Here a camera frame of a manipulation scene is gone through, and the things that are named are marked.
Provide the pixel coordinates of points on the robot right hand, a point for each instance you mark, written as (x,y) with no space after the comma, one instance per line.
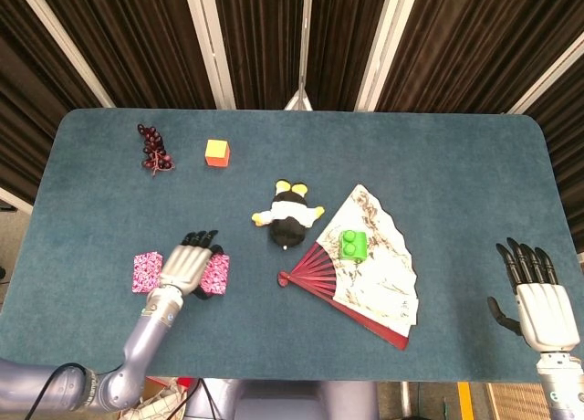
(545,310)

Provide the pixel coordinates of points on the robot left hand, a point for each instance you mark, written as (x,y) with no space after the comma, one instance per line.
(184,267)

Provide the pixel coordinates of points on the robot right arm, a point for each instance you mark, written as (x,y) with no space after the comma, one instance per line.
(561,388)

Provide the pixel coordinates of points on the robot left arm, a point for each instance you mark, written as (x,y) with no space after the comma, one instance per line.
(146,338)

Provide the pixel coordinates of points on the blue felt covered table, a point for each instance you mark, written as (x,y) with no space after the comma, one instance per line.
(137,210)

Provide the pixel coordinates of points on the black white penguin plush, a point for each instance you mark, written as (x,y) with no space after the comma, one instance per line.
(287,228)

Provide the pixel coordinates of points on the orange and yellow cube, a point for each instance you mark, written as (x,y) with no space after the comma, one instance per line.
(216,150)

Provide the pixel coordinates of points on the dark purple grape bunch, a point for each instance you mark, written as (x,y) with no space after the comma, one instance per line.
(153,146)

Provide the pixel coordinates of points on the red ribbed paper folding fan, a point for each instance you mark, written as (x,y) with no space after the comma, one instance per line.
(383,274)

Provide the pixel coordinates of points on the grey robot torso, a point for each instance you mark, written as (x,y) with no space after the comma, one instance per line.
(292,399)

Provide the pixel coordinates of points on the green toy building brick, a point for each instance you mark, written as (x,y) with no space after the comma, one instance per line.
(358,248)

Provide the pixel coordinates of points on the dark brown curtain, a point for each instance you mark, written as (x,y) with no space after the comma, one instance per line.
(137,41)

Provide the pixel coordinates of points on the thin grey pole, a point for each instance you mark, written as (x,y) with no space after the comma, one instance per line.
(303,50)

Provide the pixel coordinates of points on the white metal frame post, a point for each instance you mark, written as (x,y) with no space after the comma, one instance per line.
(64,41)
(13,201)
(388,41)
(210,41)
(547,80)

